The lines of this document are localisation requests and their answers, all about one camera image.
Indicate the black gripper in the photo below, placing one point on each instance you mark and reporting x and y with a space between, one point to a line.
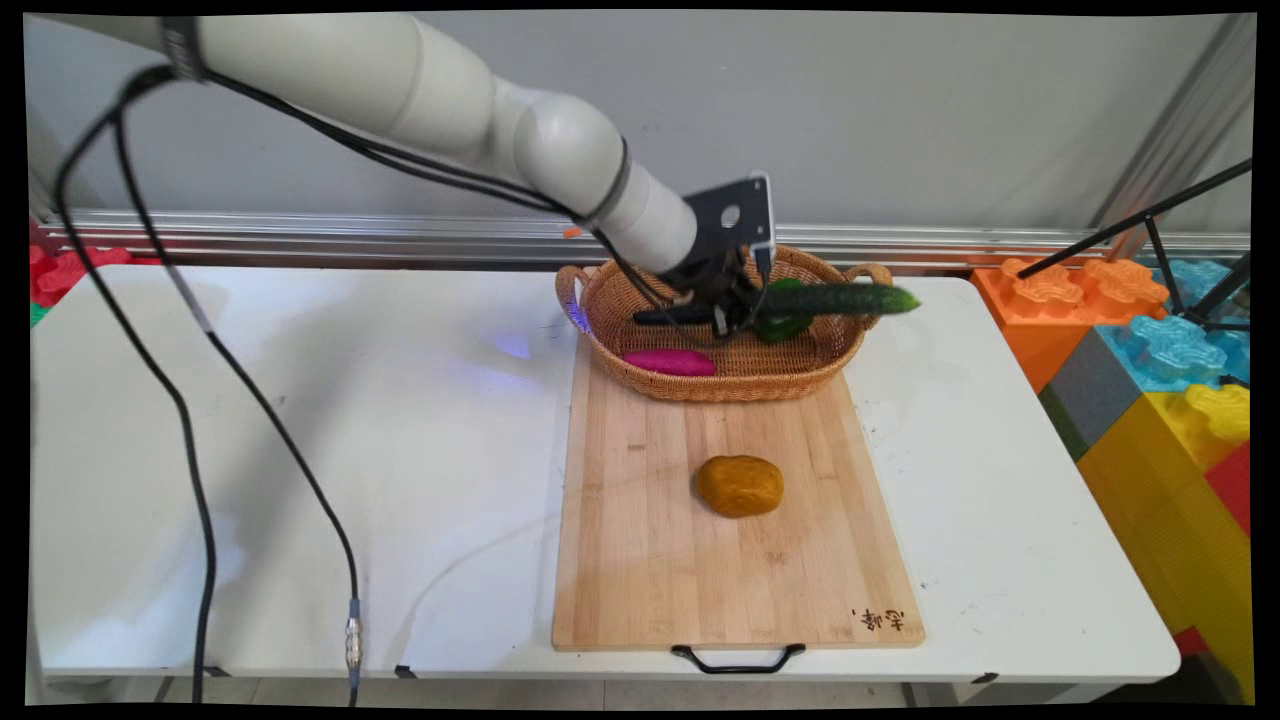
715 290

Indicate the dark green cucumber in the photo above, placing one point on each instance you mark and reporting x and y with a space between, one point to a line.
850 299

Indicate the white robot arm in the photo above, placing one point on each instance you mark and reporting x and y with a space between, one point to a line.
420 90

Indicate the green bell pepper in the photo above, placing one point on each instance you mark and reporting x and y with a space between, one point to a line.
785 325

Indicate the purple sweet potato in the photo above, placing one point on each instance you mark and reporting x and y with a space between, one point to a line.
670 362

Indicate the woven wicker basket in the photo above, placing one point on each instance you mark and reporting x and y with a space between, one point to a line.
690 385

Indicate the brown potato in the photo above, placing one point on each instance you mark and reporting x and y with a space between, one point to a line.
740 486

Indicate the bamboo cutting board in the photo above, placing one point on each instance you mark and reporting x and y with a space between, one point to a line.
700 560

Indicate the orange toy block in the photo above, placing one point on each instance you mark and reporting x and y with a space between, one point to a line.
1040 320

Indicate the grey toy block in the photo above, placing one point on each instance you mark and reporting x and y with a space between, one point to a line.
1090 395

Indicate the black tripod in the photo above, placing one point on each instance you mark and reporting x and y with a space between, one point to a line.
1160 215

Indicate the blue toy block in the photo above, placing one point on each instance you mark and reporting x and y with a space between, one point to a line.
1175 350

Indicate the yellow toy block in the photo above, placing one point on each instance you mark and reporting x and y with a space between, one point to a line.
1170 520

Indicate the red toy block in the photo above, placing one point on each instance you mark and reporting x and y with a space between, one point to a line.
1232 485

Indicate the red toy bricks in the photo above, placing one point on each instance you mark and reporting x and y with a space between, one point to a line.
60 272

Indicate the aluminium rail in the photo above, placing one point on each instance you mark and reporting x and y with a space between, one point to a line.
300 235

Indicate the aluminium frame post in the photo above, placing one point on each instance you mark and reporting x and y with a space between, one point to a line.
1180 130

